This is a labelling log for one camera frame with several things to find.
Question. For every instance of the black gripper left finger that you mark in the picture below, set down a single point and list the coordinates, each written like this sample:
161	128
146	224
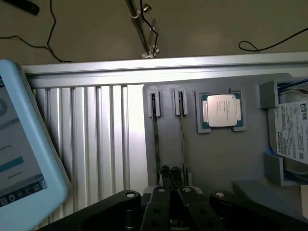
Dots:
134	209

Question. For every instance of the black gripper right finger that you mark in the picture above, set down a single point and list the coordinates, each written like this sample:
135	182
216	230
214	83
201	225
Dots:
207	211

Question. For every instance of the RAM stick in rack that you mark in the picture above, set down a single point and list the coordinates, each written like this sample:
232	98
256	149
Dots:
157	134
183	134

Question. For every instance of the grey parts rack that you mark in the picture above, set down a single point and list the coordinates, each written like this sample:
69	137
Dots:
216	154

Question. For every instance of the aluminium slat table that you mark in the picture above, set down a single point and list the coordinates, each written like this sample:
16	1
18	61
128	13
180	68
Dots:
101	120

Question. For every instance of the silver CPU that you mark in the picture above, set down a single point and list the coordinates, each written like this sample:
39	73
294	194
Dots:
222	110

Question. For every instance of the Toshiba hard disk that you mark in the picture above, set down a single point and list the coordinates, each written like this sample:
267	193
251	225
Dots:
290	130

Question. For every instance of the light blue teach pendant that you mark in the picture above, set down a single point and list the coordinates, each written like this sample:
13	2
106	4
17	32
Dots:
22	134

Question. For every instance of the black device with red light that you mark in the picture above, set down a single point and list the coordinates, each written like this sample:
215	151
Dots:
25	5

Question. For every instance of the metal camera stand pole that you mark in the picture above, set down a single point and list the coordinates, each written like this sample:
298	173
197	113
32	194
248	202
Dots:
140	29

